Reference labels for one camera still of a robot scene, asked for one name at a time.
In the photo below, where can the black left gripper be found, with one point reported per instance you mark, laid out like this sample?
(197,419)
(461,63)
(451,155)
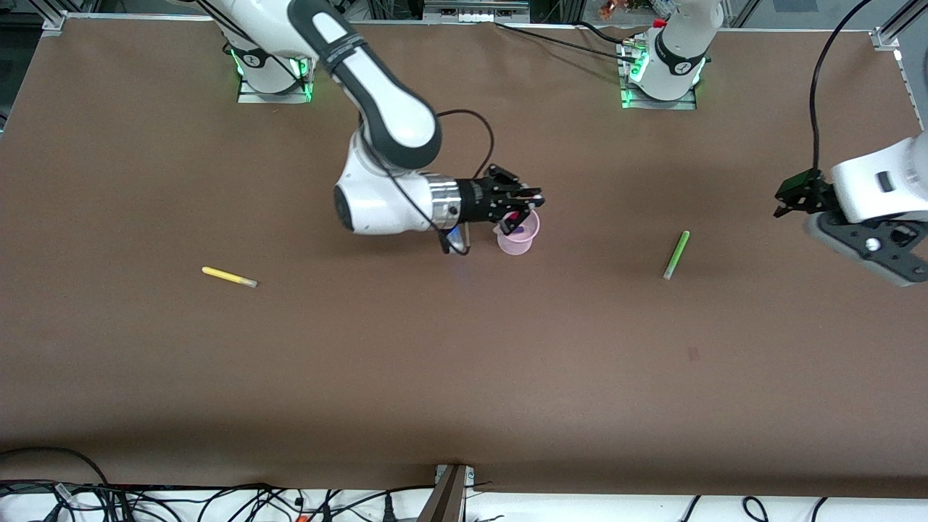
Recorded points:
(803,190)

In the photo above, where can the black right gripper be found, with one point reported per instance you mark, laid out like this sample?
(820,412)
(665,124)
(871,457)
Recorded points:
(478,201)

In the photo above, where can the pink marker pen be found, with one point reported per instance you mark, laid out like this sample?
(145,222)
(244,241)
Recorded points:
(513,220)

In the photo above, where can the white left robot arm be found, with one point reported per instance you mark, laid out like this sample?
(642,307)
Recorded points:
(884,181)

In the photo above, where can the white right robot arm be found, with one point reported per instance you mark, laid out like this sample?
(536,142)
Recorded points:
(391,109)

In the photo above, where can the pink plastic cup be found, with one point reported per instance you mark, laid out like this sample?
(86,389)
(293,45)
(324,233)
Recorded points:
(518,245)

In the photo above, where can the green marker pen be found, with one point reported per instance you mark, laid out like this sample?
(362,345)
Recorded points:
(676,255)

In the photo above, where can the yellow marker pen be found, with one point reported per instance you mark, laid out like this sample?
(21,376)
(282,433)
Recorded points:
(228,276)

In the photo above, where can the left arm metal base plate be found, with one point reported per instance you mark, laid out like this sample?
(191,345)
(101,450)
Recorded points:
(652,105)

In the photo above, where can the metal table corner bracket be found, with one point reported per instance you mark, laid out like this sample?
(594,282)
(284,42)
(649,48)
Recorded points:
(887,38)
(56,22)

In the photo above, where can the aluminium frame rail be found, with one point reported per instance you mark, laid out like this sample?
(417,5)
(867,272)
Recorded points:
(475,7)

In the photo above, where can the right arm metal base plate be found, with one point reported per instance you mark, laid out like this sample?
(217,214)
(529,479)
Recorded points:
(250,96)

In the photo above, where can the aluminium table post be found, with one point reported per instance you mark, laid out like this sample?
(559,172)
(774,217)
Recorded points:
(446,496)

